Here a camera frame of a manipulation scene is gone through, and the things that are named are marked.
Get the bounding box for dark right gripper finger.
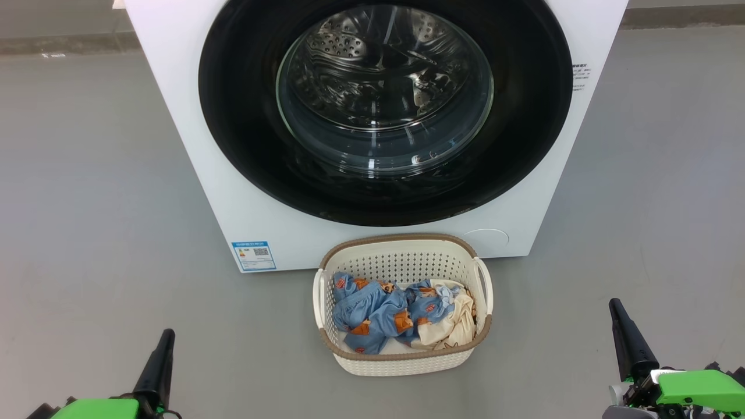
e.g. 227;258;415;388
609;299;659;382

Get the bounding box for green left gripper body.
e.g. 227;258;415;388
26;396;182;419

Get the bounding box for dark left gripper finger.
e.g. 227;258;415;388
133;329;176;408

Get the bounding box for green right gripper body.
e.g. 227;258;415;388
608;362;745;419

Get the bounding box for cream garment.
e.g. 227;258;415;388
410;279;478;351

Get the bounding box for blue garment with orange prints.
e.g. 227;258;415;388
332;272;456;355

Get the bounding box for washing machine glass door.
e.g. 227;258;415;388
198;0;574;228

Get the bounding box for white front-load washing machine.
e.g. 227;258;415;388
124;0;629;274

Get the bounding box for stainless steel washing machine drum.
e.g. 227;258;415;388
285;5;492;134

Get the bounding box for blue energy label sticker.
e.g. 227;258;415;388
231;240;277;272

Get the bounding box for round white filter cover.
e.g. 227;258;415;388
463;228;510;255

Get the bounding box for cream perforated laundry basket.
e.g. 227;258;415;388
313;233;494;377

